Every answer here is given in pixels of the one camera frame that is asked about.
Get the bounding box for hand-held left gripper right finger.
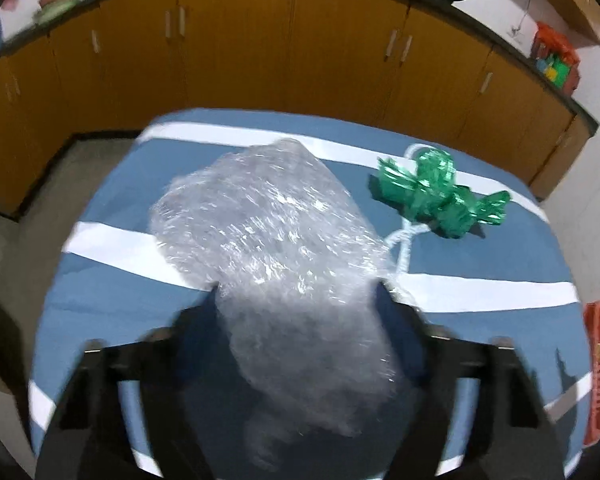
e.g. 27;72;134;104
375;282;566;480

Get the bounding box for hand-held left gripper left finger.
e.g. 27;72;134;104
35;285;231;480

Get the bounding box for large bubble wrap sheet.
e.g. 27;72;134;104
147;137;418;436

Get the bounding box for blue white striped tablecloth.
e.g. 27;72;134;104
27;107;593;480

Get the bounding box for green foil ribbon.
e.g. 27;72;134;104
369;149;512;241

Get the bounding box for wooden kitchen base cabinets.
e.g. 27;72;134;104
0;0;578;216

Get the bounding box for red bag with packets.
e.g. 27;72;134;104
530;35;581;93

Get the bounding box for black kitchen countertop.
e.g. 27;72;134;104
0;0;600;136

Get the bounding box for red bag on box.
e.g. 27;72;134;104
534;21;578;66

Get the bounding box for white string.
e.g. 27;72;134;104
380;142;433;306

